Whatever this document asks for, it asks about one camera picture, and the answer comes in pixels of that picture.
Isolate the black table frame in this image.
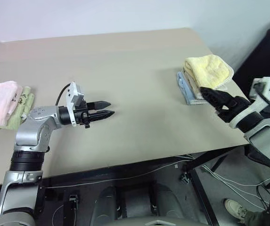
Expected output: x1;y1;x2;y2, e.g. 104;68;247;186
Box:
38;147;248;226

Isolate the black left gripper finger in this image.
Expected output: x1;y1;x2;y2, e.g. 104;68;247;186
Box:
87;100;112;110
89;109;115;122

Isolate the beige folded towel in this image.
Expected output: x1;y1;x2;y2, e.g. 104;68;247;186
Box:
181;66;227;99

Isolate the blue folded towel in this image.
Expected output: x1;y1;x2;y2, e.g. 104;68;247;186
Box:
176;72;208;105

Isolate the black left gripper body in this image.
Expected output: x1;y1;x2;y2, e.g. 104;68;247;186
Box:
74;100;90;129

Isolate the dark green trouser leg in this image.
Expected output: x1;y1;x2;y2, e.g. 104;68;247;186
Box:
242;210;270;226

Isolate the green folded towel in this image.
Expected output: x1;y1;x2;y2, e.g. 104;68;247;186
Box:
0;86;36;132

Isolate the dark office chair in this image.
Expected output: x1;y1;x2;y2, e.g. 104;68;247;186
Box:
232;20;270;106

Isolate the white floor cable bundle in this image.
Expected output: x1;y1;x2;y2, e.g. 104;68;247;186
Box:
202;164;270;189

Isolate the dark grey rounded shape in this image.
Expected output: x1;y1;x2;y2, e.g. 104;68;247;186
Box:
152;183;187;218
94;186;123;221

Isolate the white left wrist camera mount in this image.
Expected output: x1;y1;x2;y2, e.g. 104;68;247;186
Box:
65;81;85;128

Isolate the yellow towel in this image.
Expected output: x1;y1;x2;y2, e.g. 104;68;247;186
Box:
184;54;234;90

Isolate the small black buckle clamp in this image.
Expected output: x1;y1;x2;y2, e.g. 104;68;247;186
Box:
69;194;79;210
180;171;191;184

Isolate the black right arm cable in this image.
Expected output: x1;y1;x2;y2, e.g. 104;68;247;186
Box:
254;82;270;113

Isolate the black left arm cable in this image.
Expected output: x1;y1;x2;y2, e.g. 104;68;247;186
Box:
55;82;72;108

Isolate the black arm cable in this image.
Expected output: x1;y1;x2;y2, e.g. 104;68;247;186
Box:
55;82;72;108
254;82;270;113

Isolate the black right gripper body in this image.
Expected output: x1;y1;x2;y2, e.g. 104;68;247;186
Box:
216;95;252;123

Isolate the light worn shoe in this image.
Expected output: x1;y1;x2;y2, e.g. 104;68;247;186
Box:
224;199;247;221

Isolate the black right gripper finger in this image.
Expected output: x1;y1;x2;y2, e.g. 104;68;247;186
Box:
204;95;228;112
200;86;236;105

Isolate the long thin white floor cable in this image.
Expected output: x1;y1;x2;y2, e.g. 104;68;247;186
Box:
40;155;194;189

